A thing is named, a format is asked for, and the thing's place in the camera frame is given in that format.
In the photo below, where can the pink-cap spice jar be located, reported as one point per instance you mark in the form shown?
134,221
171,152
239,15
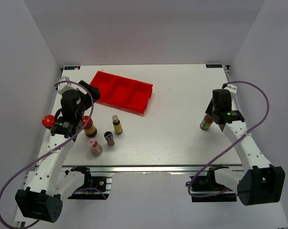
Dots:
95,147

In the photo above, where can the red-cap brown spice jar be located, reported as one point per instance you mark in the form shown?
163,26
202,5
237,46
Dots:
48,121

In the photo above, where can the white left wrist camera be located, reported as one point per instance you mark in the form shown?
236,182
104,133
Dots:
63,87

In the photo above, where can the left blue table label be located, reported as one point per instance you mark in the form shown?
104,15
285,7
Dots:
67,68

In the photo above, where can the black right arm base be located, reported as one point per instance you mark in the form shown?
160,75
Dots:
201,186

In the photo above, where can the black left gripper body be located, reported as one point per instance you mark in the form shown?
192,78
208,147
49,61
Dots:
86,103

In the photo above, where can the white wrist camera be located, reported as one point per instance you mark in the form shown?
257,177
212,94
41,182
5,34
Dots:
230,87
63,87

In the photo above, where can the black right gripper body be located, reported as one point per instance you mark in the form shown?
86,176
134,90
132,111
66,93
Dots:
213,110

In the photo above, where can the black-cap spice shaker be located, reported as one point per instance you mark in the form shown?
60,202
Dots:
109,138

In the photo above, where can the blue table label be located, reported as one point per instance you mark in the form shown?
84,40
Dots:
67,68
213,66

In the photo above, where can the right blue table label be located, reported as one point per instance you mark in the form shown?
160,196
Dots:
213,66

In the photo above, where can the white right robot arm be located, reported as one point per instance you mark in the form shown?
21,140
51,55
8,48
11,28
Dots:
261,181

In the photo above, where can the yellow-label dark sauce bottle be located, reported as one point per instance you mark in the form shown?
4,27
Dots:
117,125

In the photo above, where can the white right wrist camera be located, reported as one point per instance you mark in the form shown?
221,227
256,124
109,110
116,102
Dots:
230,87

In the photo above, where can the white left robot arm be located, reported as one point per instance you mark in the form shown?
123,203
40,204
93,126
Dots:
43,198

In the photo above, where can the red-cap dark sauce jar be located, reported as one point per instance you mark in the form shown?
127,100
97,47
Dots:
89,128

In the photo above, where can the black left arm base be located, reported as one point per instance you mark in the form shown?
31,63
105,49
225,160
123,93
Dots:
100,189

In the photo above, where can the green-label red sauce bottle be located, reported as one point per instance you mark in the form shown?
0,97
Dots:
206,122

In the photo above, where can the red three-compartment plastic tray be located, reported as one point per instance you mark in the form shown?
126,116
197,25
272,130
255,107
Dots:
122,93

